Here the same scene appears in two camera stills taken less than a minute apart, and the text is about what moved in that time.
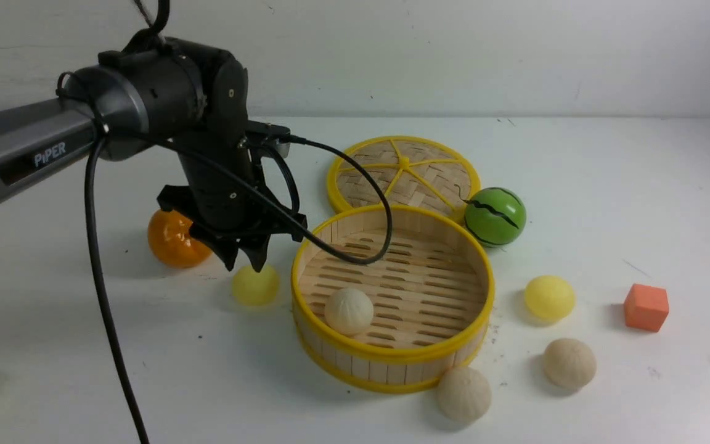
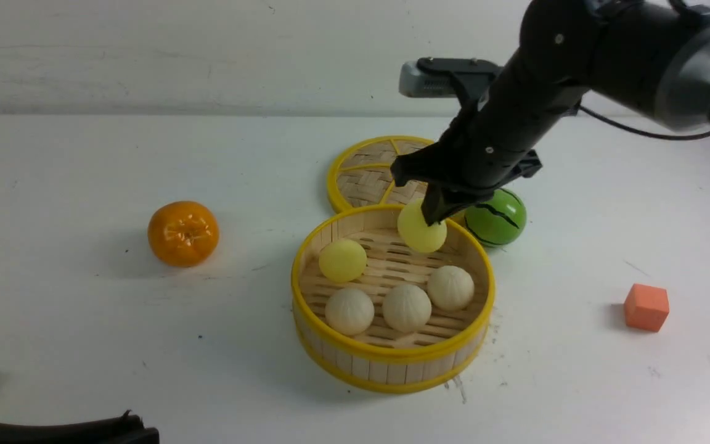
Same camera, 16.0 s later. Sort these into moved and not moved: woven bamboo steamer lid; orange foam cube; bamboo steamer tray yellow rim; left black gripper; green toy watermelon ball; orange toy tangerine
Moved: left black gripper
Not moved: bamboo steamer tray yellow rim; woven bamboo steamer lid; orange foam cube; green toy watermelon ball; orange toy tangerine
